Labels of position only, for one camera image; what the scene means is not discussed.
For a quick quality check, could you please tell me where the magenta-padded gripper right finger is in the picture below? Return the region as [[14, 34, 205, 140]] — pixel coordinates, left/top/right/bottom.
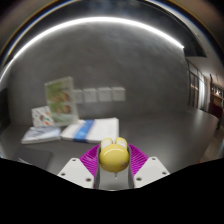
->
[[127, 143, 171, 189]]

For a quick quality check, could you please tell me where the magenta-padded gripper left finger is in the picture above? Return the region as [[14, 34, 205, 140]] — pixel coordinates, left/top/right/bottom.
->
[[57, 144, 101, 189]]

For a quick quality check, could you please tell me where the yellow rabbit-shaped computer mouse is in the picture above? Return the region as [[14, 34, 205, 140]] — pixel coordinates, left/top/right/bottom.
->
[[98, 136, 131, 180]]

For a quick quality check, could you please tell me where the white book with blue band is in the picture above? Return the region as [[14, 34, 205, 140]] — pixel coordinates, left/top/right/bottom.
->
[[60, 117, 120, 144]]

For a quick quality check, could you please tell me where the grey striped booklet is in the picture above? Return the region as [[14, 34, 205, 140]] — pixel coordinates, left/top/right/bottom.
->
[[20, 125, 62, 145]]

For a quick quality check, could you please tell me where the small white colourful card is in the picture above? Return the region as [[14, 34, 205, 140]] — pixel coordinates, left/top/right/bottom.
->
[[31, 105, 54, 128]]

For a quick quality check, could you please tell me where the green upright brochure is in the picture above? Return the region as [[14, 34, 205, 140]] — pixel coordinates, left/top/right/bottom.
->
[[44, 76, 80, 127]]

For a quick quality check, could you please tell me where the white ceiling light strip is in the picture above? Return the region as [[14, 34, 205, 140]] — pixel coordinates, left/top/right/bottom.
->
[[0, 16, 185, 83]]

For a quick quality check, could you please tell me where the glass window frame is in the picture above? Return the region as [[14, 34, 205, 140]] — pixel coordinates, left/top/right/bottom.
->
[[186, 58, 224, 121]]

